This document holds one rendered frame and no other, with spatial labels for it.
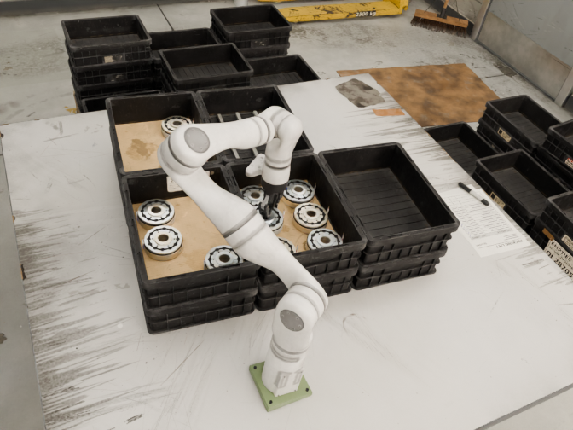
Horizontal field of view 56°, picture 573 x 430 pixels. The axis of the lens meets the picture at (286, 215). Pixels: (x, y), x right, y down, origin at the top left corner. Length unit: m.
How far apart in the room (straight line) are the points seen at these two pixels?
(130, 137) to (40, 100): 1.81
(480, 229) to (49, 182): 1.47
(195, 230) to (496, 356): 0.92
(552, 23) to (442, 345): 3.29
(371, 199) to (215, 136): 0.74
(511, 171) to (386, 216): 1.31
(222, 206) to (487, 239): 1.10
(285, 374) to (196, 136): 0.59
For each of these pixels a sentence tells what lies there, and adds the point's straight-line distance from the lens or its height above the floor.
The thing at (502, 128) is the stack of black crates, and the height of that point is 0.42.
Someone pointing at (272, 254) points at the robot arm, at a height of 1.10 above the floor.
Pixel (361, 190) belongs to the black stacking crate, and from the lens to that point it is 1.78.
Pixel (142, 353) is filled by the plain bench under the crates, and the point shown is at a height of 0.70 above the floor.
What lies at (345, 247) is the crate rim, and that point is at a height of 0.93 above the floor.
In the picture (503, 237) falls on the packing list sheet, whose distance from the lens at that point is 2.02.
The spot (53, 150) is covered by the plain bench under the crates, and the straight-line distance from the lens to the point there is 2.10.
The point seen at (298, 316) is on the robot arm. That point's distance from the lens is 1.16.
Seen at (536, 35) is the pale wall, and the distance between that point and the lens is 4.65.
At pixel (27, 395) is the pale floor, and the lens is 2.31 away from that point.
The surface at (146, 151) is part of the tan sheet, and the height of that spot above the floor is 0.83.
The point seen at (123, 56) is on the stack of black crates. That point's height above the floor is 0.52.
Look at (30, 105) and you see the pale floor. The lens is 3.64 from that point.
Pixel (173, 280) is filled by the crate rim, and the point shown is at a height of 0.93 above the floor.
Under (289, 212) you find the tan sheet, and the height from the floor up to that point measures 0.83.
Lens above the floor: 1.97
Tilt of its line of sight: 44 degrees down
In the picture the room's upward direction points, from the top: 10 degrees clockwise
